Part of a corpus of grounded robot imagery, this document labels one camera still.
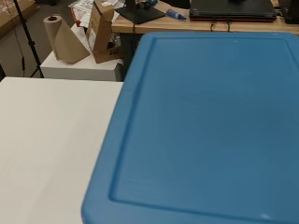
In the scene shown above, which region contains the clear plastic box blue lid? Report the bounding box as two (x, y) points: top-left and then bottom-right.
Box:
(80, 30), (299, 224)

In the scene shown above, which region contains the white cabinet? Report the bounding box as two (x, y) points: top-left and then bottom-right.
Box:
(39, 23), (124, 83)

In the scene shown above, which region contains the wooden desk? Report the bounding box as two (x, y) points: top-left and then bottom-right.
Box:
(110, 0), (299, 35)

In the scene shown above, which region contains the open cardboard box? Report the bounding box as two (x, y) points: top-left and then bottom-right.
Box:
(86, 0), (122, 64)

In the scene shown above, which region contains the black monitor stand base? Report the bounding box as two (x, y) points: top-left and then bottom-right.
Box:
(114, 0), (166, 25)

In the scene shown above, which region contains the blue bottle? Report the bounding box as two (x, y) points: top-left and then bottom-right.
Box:
(165, 8), (188, 21)

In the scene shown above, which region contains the brown paper roll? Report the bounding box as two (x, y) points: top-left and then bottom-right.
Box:
(43, 14), (92, 64)

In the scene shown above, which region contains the pile of printed papers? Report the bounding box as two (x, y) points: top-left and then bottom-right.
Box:
(67, 0), (126, 29)

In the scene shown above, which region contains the black laptop case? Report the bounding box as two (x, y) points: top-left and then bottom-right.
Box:
(189, 0), (278, 23)

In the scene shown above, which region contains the black tripod stand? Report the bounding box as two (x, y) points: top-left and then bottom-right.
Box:
(12, 0), (45, 79)

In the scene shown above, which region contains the large cardboard carton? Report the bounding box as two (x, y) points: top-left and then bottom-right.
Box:
(0, 0), (39, 39)

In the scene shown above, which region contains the black device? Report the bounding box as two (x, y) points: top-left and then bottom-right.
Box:
(278, 0), (299, 25)

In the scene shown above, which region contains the black cable loop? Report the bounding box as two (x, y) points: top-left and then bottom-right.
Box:
(209, 18), (234, 33)

